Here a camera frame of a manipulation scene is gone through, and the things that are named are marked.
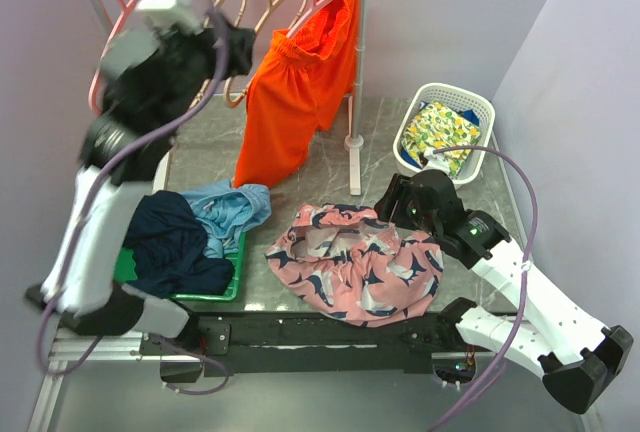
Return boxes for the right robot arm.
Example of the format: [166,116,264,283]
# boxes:
[374,170,634,414]

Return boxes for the orange shorts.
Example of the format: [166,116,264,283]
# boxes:
[234,0,359,188]

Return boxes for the navy blue garment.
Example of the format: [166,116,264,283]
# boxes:
[119,190,207,298]

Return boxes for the white plastic basket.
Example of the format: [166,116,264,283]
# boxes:
[392,83,495,187]

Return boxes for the blue cloth in basket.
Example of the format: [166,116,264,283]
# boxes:
[419,101,480,126]

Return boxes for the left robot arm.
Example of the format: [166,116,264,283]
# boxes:
[25,10,256,354]

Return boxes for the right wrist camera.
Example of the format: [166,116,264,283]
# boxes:
[421,148,451,175]

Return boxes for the lemon print cloth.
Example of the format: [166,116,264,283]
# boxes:
[401,101,482,168]

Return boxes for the light blue shorts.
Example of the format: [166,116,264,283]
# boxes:
[181,179,272,258]

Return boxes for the pink patterned shorts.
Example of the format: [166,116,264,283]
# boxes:
[265,204,443,328]

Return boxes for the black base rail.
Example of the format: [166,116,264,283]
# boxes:
[139,309,501,386]

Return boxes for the green plastic tray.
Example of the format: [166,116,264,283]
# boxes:
[112,229,249,302]

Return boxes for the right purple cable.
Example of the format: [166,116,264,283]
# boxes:
[427,146,539,432]

